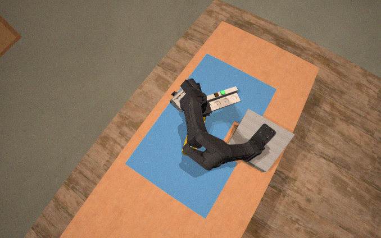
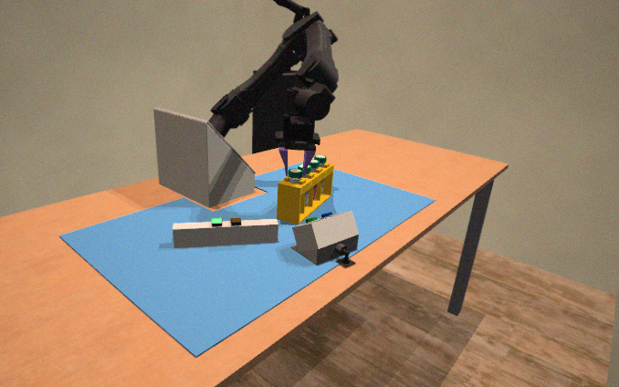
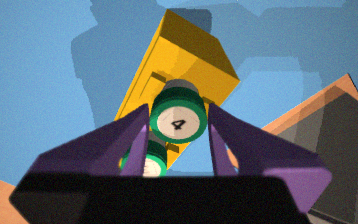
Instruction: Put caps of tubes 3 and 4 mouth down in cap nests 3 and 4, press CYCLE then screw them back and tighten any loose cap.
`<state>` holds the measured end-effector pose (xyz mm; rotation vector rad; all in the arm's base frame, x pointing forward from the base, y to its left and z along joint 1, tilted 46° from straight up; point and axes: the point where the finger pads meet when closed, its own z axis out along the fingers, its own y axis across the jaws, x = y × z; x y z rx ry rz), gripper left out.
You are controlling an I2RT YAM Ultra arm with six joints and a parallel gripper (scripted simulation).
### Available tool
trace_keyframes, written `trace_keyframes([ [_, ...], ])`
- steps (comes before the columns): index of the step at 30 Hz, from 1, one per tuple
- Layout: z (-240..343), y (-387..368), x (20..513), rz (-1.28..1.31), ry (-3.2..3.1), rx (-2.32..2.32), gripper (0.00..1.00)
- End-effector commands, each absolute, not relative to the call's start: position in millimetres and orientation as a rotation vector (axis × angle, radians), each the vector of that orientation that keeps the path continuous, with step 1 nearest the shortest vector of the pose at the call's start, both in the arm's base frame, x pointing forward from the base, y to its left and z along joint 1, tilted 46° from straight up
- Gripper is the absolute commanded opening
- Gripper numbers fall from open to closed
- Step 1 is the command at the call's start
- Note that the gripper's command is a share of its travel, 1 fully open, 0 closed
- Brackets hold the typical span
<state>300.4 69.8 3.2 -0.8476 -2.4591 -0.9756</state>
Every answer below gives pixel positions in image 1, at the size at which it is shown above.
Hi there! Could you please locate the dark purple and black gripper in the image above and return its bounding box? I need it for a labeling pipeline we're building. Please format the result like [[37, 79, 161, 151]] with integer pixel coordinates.
[[202, 100, 212, 117]]

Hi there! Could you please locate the blue flat mat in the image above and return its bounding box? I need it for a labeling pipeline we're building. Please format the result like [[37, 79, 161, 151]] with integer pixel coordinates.
[[125, 54, 276, 219]]

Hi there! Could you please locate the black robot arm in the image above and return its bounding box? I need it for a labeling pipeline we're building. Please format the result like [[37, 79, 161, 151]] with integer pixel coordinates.
[[180, 79, 276, 171]]

